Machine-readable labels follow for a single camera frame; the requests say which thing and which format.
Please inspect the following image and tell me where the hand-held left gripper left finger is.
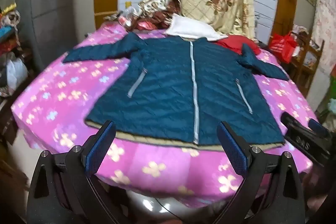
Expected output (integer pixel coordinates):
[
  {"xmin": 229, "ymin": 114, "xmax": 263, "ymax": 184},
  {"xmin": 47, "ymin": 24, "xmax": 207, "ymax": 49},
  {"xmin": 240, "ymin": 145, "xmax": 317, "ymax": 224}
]
[{"xmin": 26, "ymin": 120, "xmax": 132, "ymax": 224}]

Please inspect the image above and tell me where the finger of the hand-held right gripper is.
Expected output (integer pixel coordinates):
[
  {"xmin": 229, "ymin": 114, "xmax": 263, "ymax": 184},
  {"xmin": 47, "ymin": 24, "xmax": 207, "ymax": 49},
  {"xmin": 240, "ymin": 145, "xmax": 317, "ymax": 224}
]
[
  {"xmin": 308, "ymin": 118, "xmax": 333, "ymax": 138},
  {"xmin": 280, "ymin": 112, "xmax": 313, "ymax": 136}
]

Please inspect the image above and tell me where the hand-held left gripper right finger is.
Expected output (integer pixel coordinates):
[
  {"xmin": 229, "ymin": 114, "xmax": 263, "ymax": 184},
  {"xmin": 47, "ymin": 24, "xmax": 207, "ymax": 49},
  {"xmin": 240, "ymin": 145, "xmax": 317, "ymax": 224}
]
[{"xmin": 213, "ymin": 121, "xmax": 306, "ymax": 224}]

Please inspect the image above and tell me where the teal quilted zip jacket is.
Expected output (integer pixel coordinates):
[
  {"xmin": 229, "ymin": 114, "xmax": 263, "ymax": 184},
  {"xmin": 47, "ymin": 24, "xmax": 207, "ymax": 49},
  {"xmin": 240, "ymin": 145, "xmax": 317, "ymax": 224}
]
[{"xmin": 62, "ymin": 32, "xmax": 290, "ymax": 149}]

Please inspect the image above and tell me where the pink floral bedsheet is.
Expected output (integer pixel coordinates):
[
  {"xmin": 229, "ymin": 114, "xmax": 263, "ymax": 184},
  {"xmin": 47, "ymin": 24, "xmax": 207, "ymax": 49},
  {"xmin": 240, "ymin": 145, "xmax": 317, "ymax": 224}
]
[{"xmin": 11, "ymin": 23, "xmax": 322, "ymax": 210}]

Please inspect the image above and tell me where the wooden chair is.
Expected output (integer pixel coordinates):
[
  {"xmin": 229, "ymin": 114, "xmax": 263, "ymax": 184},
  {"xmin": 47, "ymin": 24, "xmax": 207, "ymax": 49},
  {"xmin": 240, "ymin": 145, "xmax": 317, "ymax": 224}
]
[{"xmin": 290, "ymin": 26, "xmax": 325, "ymax": 96}]

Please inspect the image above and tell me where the red shopping bag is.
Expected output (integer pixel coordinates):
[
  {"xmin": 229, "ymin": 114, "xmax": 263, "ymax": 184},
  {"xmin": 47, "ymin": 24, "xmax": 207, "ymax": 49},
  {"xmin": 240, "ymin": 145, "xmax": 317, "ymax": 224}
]
[{"xmin": 268, "ymin": 32, "xmax": 300, "ymax": 64}]

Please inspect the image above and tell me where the red cloth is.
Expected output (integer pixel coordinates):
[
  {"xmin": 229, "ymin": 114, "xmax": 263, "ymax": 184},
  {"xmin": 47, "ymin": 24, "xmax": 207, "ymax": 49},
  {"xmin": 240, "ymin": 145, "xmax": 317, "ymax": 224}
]
[{"xmin": 214, "ymin": 35, "xmax": 261, "ymax": 55}]

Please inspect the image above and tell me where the pink floral curtain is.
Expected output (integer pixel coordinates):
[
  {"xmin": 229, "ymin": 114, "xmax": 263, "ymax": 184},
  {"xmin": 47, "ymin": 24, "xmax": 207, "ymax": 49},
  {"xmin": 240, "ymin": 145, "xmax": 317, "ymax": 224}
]
[{"xmin": 313, "ymin": 0, "xmax": 336, "ymax": 76}]

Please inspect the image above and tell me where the white plastic bag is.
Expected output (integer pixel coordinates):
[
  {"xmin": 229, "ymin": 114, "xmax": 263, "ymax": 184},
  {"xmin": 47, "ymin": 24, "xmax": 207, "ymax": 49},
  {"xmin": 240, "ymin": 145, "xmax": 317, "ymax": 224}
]
[{"xmin": 6, "ymin": 57, "xmax": 29, "ymax": 90}]

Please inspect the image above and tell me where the white pillow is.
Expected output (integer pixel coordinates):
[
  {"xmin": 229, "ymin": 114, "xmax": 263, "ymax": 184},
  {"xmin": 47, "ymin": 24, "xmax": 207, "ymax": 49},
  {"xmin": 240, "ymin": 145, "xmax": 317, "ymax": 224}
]
[{"xmin": 164, "ymin": 13, "xmax": 228, "ymax": 43}]

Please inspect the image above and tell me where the clear plastic snack bag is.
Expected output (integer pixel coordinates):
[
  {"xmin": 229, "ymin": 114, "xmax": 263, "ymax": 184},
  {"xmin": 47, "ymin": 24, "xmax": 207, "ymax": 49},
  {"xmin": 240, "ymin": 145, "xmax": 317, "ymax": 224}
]
[{"xmin": 117, "ymin": 2, "xmax": 143, "ymax": 30}]

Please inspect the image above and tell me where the pile of colourful goods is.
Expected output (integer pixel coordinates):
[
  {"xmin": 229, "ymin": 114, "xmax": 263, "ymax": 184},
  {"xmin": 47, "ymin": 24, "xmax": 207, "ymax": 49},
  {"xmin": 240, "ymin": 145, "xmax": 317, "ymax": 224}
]
[{"xmin": 0, "ymin": 2, "xmax": 25, "ymax": 59}]

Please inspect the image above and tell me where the grey wardrobe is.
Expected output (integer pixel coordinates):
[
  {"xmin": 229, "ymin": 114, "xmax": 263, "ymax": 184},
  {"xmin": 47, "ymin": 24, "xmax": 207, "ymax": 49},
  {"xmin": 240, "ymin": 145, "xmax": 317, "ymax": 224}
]
[{"xmin": 16, "ymin": 0, "xmax": 91, "ymax": 72}]

